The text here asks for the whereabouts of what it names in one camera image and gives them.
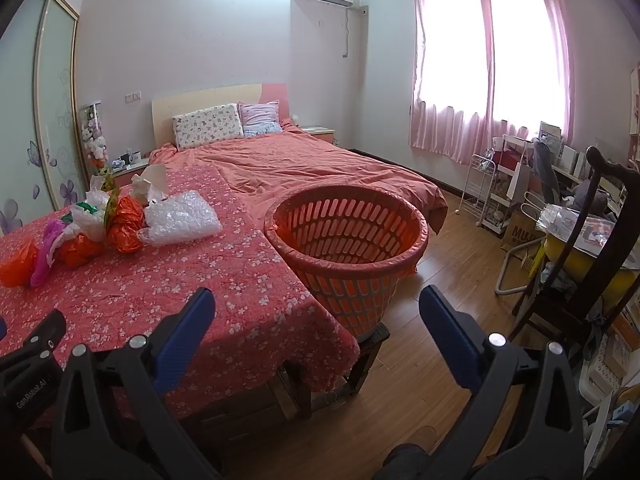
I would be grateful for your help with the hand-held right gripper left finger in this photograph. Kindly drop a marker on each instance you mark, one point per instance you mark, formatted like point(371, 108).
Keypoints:
point(186, 327)

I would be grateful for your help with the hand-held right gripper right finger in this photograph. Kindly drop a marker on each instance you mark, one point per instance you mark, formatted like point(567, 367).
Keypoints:
point(450, 330)

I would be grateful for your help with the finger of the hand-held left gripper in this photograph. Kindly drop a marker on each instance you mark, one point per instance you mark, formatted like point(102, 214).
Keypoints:
point(47, 327)

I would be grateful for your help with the orange plastic bag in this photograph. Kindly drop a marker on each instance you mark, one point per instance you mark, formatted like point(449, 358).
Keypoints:
point(17, 267)
point(125, 227)
point(77, 251)

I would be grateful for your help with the orange plastic laundry basket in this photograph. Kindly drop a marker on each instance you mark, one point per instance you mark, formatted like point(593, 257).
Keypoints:
point(350, 260)

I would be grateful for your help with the yellow-green foil bag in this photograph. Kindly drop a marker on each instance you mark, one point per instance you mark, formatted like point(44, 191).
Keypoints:
point(111, 210)

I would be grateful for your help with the red floral tablecloth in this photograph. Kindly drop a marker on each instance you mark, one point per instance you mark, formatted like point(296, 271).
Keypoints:
point(175, 270)

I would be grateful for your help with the pink plastic bag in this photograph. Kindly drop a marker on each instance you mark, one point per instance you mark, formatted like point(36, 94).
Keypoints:
point(42, 260)

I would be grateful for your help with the dark wooden stool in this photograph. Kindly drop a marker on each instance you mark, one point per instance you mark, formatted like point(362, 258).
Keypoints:
point(372, 346)

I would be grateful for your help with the clear white plastic bag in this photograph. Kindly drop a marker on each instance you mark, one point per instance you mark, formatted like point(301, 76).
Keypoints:
point(182, 220)

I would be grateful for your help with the brown paper bag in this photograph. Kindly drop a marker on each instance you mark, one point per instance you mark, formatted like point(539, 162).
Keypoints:
point(520, 235)

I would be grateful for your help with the green plastic bag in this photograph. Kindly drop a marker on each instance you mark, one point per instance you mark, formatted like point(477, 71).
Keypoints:
point(85, 208)

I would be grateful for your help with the dark wooden table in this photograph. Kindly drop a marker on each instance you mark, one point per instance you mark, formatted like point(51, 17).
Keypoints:
point(295, 397)

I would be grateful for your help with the yellow plastic tub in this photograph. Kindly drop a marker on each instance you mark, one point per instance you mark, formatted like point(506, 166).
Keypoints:
point(565, 255)

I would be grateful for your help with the dark wooden chair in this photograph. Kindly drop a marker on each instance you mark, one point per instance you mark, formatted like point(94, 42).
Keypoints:
point(580, 260)

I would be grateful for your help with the cream plastic bag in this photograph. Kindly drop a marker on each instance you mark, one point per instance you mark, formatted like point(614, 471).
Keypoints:
point(150, 182)

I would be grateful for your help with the white paper bag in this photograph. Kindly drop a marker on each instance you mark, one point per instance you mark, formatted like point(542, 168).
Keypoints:
point(519, 182)

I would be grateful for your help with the white perforated plastic basket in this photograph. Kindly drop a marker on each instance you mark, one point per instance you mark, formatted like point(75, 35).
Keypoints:
point(607, 375)

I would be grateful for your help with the clear plastic packages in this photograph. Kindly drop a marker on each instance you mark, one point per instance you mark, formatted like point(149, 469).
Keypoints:
point(575, 222)

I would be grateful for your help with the pink and white nightstand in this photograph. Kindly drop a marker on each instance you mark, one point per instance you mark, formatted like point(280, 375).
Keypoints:
point(131, 167)
point(320, 134)

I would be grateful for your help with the white mug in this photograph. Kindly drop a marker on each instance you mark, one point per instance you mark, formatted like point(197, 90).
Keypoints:
point(133, 156)

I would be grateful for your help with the grey garment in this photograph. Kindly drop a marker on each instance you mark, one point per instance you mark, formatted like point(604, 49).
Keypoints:
point(547, 172)

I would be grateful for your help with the clear tube of stuffed toys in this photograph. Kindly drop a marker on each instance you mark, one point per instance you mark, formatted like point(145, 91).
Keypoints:
point(95, 140)

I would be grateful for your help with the white floral pillow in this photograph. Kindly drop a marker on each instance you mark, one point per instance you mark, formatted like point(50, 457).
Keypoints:
point(207, 125)

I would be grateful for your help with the bed with salmon duvet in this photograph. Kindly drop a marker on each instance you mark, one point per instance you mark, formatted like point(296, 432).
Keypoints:
point(310, 165)

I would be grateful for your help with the pink curtain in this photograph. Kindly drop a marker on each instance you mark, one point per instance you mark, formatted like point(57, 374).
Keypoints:
point(545, 60)
point(450, 125)

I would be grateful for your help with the wardrobe with purple flower doors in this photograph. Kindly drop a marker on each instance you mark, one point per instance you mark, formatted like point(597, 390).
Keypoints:
point(50, 110)

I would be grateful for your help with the pink striped pillow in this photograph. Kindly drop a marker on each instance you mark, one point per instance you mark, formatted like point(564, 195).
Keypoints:
point(260, 117)

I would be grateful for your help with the cream and pink headboard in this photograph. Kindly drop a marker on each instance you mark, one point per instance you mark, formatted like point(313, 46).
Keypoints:
point(200, 101)

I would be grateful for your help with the air conditioner pipe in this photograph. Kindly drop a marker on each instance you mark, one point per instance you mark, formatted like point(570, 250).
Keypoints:
point(346, 32)

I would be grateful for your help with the white metal tube frame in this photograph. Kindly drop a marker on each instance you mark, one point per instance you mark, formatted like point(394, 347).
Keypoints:
point(510, 270)

